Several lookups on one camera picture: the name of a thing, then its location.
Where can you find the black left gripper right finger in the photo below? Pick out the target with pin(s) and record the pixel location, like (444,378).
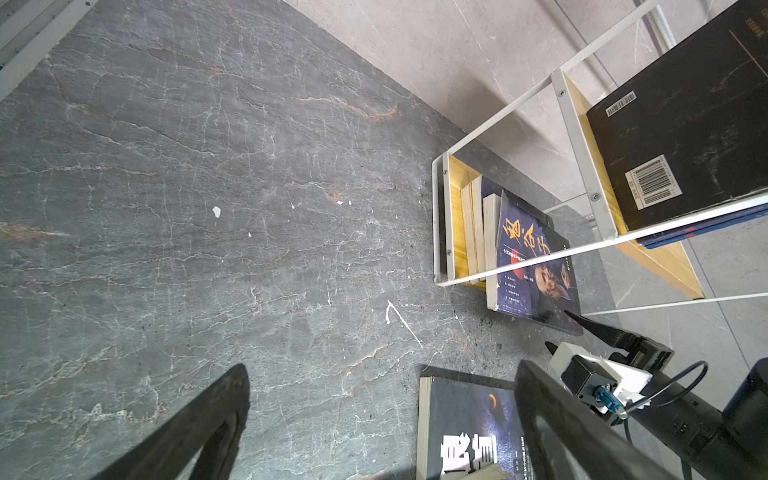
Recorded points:
(562,437)

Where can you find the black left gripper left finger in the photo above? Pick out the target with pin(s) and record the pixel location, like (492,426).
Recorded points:
(205,432)

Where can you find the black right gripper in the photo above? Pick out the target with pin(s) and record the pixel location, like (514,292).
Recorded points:
(727,444)

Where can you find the dark portrait book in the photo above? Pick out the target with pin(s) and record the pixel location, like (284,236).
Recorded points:
(482,187)
(545,292)

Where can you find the navy book yin-yang cover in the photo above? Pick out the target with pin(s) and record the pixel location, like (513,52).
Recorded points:
(700,228)

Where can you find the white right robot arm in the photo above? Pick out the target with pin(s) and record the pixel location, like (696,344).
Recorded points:
(631,386)

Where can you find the black white-title book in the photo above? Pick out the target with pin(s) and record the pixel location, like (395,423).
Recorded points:
(467,422)

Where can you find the yellow cartoon cover book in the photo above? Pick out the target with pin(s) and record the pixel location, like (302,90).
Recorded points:
(470,244)

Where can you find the black yellow book on shelf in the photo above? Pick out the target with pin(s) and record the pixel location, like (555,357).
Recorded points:
(689,132)

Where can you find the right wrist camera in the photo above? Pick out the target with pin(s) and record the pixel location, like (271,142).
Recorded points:
(605,386)

